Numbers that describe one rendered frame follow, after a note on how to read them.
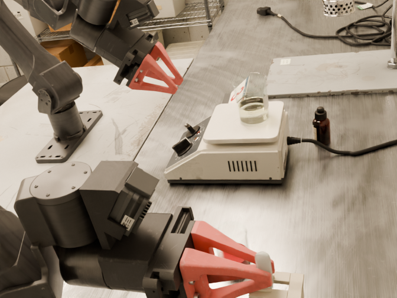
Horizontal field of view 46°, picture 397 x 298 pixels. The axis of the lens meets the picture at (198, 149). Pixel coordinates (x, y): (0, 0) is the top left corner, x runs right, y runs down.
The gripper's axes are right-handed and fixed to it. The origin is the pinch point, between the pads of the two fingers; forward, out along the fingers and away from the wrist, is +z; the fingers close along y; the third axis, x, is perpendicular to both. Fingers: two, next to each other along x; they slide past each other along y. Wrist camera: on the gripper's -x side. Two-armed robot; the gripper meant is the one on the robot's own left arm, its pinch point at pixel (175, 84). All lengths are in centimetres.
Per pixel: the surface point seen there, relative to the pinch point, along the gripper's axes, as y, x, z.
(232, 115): -3.6, -3.2, 10.9
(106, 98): 22.8, 28.1, -12.9
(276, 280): -41.7, -13.8, 17.8
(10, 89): 88, 102, -62
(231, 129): -8.5, -3.7, 11.5
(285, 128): -4.2, -6.9, 19.0
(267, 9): 77, 6, 11
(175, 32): 229, 105, -22
